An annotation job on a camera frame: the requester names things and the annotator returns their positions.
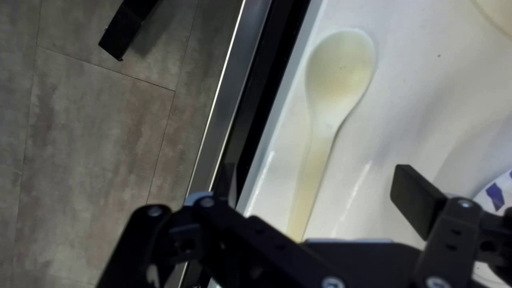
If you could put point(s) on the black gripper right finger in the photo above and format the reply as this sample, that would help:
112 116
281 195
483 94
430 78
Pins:
416 198

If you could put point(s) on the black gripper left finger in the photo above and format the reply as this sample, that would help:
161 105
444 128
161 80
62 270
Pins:
224 182

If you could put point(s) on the cream plastic spoon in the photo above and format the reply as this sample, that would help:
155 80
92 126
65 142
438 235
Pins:
337 73

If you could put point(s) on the patterned paper coffee cup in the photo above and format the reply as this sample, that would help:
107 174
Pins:
494 16

